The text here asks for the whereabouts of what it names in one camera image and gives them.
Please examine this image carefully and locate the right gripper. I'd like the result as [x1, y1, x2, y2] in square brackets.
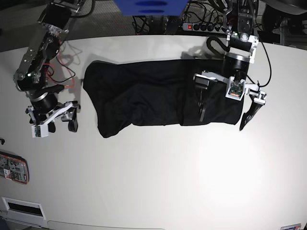
[25, 101, 80, 133]

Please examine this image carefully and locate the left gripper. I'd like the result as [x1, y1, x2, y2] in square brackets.
[193, 71, 267, 131]

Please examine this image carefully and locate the black T-shirt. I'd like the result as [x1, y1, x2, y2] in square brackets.
[83, 59, 243, 138]

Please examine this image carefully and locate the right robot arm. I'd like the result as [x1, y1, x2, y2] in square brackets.
[13, 0, 84, 138]

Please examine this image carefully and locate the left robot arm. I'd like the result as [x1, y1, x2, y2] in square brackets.
[193, 0, 267, 130]

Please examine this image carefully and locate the orange framed circuit board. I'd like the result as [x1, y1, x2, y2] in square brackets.
[0, 151, 29, 184]

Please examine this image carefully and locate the black power strip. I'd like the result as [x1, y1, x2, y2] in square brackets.
[182, 23, 226, 34]

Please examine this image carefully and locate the white vented box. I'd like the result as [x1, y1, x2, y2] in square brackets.
[1, 197, 46, 228]

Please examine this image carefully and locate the blue plastic bin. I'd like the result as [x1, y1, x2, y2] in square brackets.
[114, 0, 188, 16]

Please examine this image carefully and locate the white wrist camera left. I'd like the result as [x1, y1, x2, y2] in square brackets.
[225, 76, 246, 101]

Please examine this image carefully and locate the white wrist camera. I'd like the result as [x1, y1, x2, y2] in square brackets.
[31, 124, 49, 138]
[225, 76, 246, 101]

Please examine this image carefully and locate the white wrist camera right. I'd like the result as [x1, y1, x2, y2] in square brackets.
[31, 124, 49, 138]

